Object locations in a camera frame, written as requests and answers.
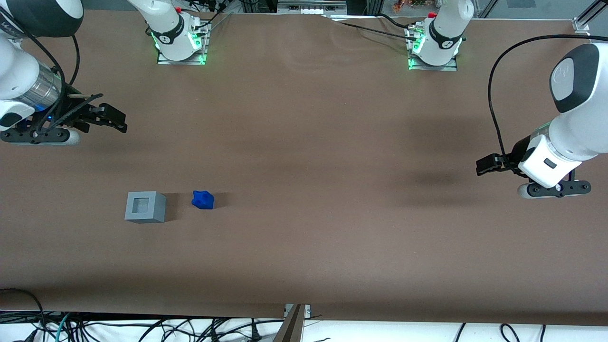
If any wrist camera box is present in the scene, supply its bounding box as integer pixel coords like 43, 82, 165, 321
0, 128, 81, 146
517, 180, 592, 200

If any gray square base block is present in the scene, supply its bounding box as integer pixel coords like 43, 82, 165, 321
124, 191, 167, 224

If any aluminium corner profile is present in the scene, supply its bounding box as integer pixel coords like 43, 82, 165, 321
571, 0, 608, 37

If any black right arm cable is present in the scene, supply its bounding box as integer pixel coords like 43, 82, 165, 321
9, 18, 104, 139

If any long black cable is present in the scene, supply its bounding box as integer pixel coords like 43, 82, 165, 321
328, 19, 418, 42

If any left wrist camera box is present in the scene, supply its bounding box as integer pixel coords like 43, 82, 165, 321
517, 180, 592, 200

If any short black cable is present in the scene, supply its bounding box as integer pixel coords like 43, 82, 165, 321
378, 13, 418, 32

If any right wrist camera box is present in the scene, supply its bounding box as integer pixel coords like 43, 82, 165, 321
0, 128, 81, 146

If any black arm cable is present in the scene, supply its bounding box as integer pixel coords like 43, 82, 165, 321
9, 18, 104, 139
487, 34, 608, 174

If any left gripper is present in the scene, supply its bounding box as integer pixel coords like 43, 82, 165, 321
476, 134, 583, 189

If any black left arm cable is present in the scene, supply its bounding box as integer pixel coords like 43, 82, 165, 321
487, 34, 608, 174

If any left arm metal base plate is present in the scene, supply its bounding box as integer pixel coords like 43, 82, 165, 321
407, 26, 459, 72

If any teal cable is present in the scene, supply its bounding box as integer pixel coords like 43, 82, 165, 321
51, 313, 73, 342

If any blue plastic part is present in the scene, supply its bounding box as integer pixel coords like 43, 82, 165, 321
191, 190, 215, 210

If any black looped floor cable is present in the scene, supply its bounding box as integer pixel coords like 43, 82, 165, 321
0, 288, 47, 342

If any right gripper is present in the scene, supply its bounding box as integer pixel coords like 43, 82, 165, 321
0, 97, 128, 136

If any metal table edge bracket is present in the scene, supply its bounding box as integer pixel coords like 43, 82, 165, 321
284, 304, 312, 319

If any dark support beam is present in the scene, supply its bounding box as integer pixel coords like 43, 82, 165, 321
272, 304, 305, 342

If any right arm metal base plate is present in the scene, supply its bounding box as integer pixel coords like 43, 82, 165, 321
156, 21, 210, 66

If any white power strip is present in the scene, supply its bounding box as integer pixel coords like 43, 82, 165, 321
277, 0, 348, 16

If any brown paper table cover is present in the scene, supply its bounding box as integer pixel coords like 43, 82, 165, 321
0, 9, 608, 327

